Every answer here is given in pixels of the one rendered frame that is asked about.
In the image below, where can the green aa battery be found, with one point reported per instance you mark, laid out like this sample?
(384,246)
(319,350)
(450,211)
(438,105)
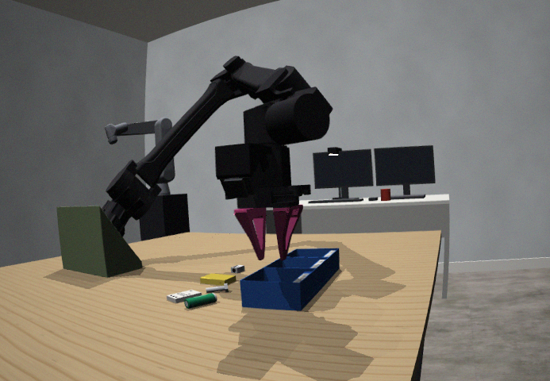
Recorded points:
(200,300)

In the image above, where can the white domino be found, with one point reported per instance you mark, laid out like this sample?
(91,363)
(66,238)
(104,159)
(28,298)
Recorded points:
(181,296)

